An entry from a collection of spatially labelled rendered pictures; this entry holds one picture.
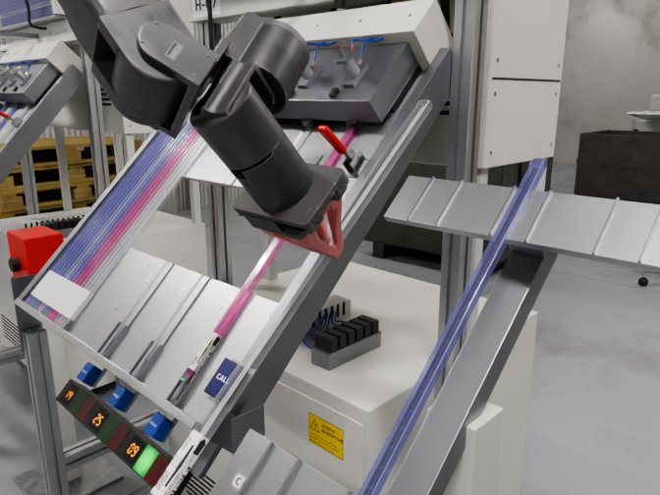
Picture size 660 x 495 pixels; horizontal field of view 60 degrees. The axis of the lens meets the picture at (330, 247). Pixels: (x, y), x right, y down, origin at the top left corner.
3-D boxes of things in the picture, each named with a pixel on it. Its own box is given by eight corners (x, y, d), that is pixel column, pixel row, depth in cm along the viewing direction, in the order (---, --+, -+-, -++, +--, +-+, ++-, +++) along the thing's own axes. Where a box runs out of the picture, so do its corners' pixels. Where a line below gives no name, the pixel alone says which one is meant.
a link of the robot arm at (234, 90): (170, 122, 44) (223, 112, 41) (207, 64, 48) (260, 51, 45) (221, 181, 49) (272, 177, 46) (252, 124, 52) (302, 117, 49)
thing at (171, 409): (225, 448, 77) (191, 429, 72) (41, 319, 122) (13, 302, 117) (230, 440, 78) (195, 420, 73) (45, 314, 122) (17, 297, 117)
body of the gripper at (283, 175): (277, 169, 58) (237, 115, 53) (354, 182, 51) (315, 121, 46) (241, 219, 55) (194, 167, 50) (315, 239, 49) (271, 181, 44)
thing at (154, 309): (218, 433, 76) (202, 424, 74) (35, 308, 120) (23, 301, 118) (293, 313, 82) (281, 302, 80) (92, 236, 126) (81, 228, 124)
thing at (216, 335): (190, 386, 80) (183, 381, 79) (185, 382, 81) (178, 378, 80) (363, 122, 96) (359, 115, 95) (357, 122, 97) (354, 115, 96)
